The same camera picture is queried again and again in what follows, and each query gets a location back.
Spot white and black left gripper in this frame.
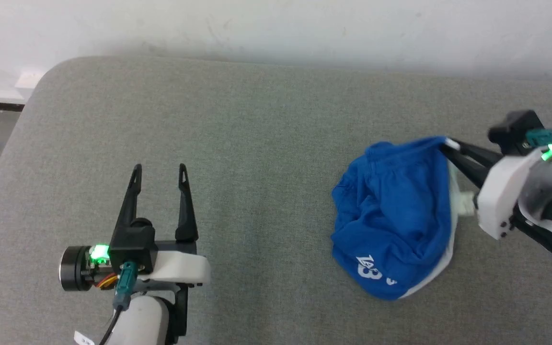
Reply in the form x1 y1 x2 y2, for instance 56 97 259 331
60 163 211 292

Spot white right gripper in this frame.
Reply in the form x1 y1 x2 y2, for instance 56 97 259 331
440 138 552 241

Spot blue shorts with white trim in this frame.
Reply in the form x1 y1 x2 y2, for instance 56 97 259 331
331 136 478 301

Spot black left arm cable, teal plug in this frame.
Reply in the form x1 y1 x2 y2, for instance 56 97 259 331
97 261 139 345

